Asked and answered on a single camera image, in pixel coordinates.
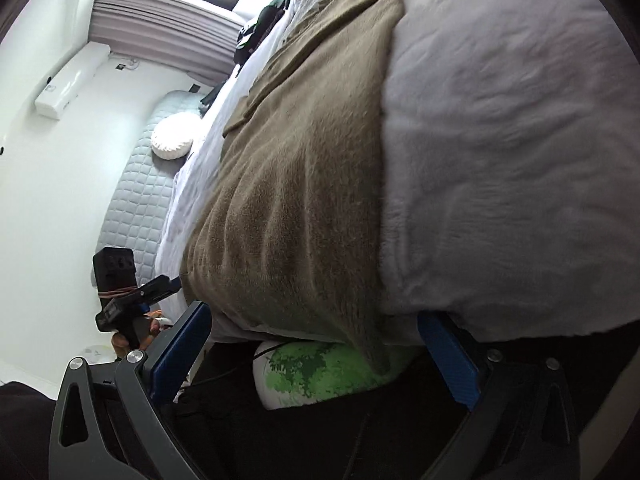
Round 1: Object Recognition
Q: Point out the brown knit sweater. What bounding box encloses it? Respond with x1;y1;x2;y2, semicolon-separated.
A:
180;0;404;373

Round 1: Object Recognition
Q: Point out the black clothes pile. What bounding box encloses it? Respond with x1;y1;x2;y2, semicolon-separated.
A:
233;0;291;66

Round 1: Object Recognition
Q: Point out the person's left hand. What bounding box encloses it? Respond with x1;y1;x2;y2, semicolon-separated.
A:
111;310;163;360

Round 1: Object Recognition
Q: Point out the quilted grey headboard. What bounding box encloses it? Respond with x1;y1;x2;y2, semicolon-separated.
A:
96;91;202;284

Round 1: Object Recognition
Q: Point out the white round pillow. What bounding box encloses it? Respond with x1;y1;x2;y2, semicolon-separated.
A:
151;112;202;160

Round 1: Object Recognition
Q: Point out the green white patterned object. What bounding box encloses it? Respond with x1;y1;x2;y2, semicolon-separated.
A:
252;341;414;411

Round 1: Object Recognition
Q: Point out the white air conditioner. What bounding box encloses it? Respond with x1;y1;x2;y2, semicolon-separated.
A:
35;41;111;120

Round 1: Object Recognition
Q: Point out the lavender bed cover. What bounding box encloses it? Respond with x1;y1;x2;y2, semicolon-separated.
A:
154;0;640;344

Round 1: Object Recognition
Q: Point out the grey window curtain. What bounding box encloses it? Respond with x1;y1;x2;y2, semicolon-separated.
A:
89;0;245;86

